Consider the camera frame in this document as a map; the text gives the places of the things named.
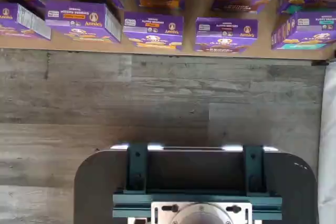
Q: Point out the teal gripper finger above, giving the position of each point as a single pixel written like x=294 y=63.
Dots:
x=254 y=169
x=137 y=169

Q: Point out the white fabric curtain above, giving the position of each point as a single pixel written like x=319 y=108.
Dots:
x=328 y=142

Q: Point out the tan wooden shelf board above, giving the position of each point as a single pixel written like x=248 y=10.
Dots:
x=157 y=54

